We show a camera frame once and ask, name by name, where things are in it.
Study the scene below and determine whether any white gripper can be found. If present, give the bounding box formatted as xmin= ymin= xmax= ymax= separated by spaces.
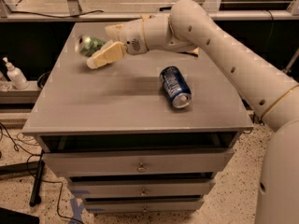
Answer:
xmin=86 ymin=20 xmax=149 ymax=69

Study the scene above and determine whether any green soda can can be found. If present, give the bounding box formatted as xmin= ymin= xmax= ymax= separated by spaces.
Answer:
xmin=75 ymin=35 xmax=105 ymax=57

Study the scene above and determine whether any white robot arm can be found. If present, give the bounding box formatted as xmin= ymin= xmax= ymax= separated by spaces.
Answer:
xmin=87 ymin=0 xmax=299 ymax=224

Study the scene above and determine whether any blue soda can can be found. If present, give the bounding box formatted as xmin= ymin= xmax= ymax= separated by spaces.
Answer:
xmin=160 ymin=66 xmax=192 ymax=109

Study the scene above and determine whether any brown chips bag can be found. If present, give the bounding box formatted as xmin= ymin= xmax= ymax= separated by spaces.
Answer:
xmin=141 ymin=14 xmax=199 ymax=56

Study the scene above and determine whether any grey drawer cabinet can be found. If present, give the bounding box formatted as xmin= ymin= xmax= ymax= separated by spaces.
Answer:
xmin=21 ymin=21 xmax=254 ymax=216

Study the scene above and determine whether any white pump bottle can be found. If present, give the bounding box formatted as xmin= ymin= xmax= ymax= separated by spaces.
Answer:
xmin=3 ymin=57 xmax=29 ymax=90

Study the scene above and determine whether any top grey drawer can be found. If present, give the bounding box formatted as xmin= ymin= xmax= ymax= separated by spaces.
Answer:
xmin=43 ymin=148 xmax=235 ymax=177

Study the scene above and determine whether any grey drawer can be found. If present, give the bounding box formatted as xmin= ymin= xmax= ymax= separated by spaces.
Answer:
xmin=84 ymin=196 xmax=204 ymax=213
xmin=68 ymin=179 xmax=215 ymax=199
xmin=43 ymin=148 xmax=235 ymax=177

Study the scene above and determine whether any middle grey drawer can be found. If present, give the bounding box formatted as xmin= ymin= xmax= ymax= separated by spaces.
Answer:
xmin=68 ymin=179 xmax=215 ymax=199

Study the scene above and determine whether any black stand leg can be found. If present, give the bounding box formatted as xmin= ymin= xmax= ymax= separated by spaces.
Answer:
xmin=29 ymin=158 xmax=45 ymax=207

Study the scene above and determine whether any bottom grey drawer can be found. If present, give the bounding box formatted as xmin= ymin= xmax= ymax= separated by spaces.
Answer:
xmin=84 ymin=196 xmax=204 ymax=213

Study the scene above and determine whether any black cable on rail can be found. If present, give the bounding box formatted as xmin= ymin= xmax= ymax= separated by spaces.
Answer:
xmin=12 ymin=8 xmax=106 ymax=19

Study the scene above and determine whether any metal frame rail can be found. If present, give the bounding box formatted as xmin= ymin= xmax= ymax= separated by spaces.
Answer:
xmin=0 ymin=10 xmax=299 ymax=22

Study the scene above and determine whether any black floor cable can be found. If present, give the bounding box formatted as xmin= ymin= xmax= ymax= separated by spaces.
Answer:
xmin=0 ymin=121 xmax=86 ymax=224

